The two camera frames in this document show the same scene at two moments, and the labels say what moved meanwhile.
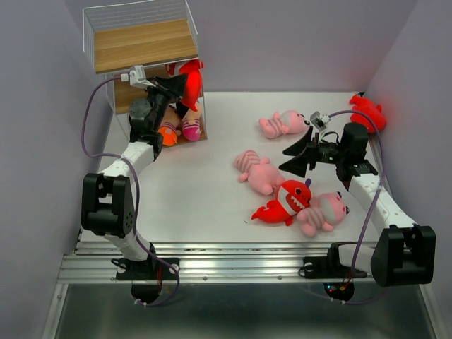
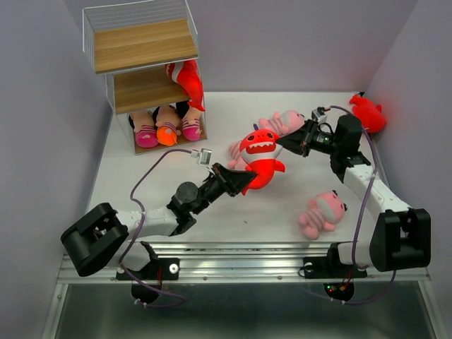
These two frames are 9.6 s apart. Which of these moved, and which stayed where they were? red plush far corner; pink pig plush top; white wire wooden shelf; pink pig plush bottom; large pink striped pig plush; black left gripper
Moved: large pink striped pig plush; black left gripper
Stayed: white wire wooden shelf; pink pig plush bottom; red plush far corner; pink pig plush top
